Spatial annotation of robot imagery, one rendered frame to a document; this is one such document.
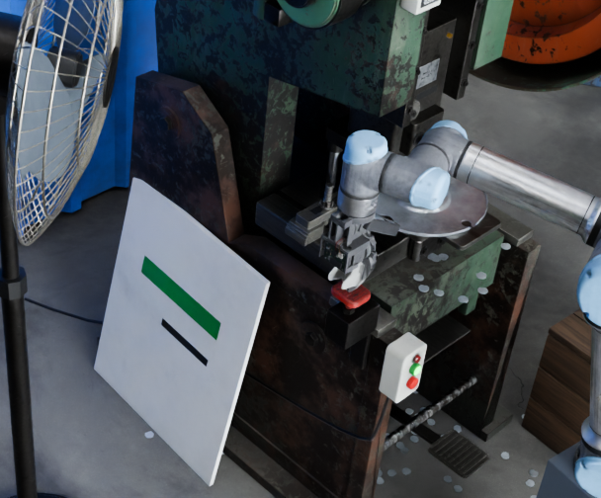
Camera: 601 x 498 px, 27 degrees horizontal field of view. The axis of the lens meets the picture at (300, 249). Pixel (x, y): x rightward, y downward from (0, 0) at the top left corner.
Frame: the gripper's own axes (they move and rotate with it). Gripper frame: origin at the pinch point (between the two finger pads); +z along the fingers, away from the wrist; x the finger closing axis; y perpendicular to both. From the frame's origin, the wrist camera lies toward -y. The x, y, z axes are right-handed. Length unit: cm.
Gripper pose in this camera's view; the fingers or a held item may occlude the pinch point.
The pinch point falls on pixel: (352, 284)
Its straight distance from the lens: 244.6
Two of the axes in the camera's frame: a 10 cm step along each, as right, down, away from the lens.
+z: -0.9, 7.8, 6.2
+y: -7.0, 3.9, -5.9
